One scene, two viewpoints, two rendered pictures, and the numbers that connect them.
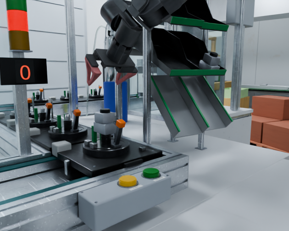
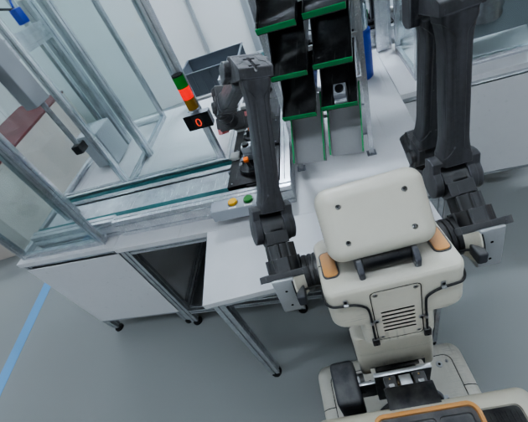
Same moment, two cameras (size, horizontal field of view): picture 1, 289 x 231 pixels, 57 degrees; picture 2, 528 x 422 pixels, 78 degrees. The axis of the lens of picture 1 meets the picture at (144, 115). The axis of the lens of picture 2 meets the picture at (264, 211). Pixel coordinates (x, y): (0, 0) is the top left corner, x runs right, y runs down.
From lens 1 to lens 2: 1.14 m
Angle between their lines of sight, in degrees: 62
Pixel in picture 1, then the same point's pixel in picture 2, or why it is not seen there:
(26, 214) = (192, 208)
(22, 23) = (185, 96)
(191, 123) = (318, 151)
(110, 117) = (247, 150)
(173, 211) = not seen: hidden behind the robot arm
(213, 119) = (351, 143)
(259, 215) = (301, 239)
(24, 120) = (213, 141)
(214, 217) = not seen: hidden behind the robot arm
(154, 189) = (244, 209)
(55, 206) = (203, 206)
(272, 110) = not seen: outside the picture
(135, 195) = (231, 211)
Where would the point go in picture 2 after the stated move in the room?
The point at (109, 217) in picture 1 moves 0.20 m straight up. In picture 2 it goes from (220, 218) to (199, 183)
